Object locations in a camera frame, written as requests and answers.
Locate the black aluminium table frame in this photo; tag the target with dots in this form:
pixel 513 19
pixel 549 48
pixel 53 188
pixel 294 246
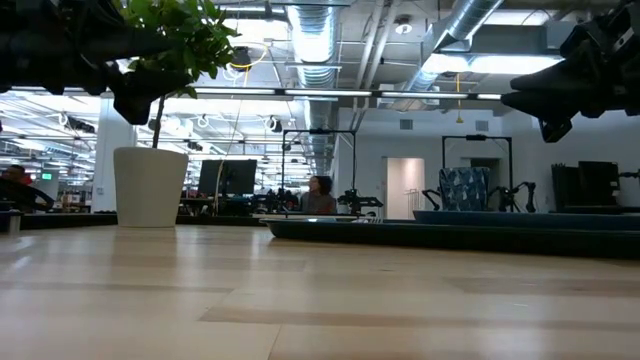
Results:
pixel 75 220

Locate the black computer monitor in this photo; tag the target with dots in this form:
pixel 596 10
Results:
pixel 235 177

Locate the person in dark top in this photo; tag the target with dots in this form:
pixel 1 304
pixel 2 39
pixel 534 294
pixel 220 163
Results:
pixel 20 192

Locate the white square column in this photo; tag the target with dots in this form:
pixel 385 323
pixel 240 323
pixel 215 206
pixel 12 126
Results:
pixel 107 165

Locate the black ceiling spotlight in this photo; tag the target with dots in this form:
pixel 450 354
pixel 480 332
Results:
pixel 241 59

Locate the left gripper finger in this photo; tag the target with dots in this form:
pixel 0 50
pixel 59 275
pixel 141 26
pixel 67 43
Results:
pixel 145 92
pixel 140 46

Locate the dark storage cabinets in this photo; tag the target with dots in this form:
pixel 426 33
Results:
pixel 595 185

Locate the white plant pot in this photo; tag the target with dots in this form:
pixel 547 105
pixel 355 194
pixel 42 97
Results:
pixel 150 187

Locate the white door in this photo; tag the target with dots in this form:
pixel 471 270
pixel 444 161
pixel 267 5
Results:
pixel 405 187

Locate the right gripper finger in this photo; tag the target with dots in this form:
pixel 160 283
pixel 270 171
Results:
pixel 555 77
pixel 550 105

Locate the green leafy plant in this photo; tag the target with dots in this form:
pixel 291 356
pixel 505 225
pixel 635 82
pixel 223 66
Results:
pixel 190 40

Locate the person with curly hair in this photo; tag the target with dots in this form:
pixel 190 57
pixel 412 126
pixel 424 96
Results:
pixel 318 200

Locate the dark green plastic tray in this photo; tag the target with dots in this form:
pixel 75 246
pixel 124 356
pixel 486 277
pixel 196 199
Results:
pixel 450 240

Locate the background black robot arms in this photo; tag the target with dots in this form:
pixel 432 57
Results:
pixel 515 197

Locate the green exit sign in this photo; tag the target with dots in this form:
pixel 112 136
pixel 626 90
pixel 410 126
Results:
pixel 46 176

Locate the dark translucent faceted cup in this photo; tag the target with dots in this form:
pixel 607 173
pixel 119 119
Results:
pixel 465 190

